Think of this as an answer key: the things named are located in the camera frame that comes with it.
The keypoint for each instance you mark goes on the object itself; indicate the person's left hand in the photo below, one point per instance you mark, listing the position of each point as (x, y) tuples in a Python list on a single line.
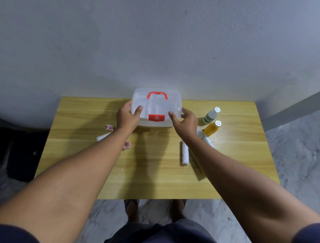
[(126, 120)]

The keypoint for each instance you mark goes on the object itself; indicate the person's right hand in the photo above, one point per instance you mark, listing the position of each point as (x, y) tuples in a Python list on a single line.
[(187, 126)]

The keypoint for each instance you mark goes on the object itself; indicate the red and white tape roll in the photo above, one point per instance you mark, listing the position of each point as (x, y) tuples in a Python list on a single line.
[(109, 127)]

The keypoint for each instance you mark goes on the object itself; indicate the small white tube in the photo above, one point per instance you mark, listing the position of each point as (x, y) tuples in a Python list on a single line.
[(126, 144)]

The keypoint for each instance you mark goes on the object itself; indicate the yellow liquid bottle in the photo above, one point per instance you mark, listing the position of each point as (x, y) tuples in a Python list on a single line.
[(212, 128)]

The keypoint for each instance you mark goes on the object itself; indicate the clear bottle with white cap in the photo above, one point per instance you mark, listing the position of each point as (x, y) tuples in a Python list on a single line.
[(211, 116)]

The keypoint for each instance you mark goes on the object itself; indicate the large white bandage roll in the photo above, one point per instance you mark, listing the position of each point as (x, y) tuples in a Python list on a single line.
[(102, 137)]

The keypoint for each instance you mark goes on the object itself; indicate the white first aid box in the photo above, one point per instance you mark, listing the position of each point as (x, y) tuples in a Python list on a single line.
[(157, 105)]

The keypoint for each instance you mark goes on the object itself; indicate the person's left forearm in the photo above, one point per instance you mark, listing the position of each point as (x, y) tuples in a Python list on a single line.
[(75, 180)]

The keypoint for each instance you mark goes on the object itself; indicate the person's right forearm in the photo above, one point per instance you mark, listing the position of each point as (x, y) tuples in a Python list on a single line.
[(237, 182)]

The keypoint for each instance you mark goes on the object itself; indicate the person's right foot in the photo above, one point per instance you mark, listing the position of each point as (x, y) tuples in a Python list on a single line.
[(178, 209)]

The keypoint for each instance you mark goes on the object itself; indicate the person's foot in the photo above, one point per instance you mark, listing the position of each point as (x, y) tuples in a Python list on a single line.
[(178, 209), (131, 210)]

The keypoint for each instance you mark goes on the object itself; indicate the person's left foot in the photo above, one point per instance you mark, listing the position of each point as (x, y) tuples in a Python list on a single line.
[(131, 210)]

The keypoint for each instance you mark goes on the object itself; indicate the grey shorts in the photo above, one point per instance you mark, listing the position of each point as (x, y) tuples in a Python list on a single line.
[(186, 222)]

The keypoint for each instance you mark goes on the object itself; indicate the black chair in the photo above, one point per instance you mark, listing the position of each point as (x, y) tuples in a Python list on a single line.
[(22, 155)]

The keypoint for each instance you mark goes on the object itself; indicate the dark blue shirt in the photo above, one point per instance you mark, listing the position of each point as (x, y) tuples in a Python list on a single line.
[(150, 235)]

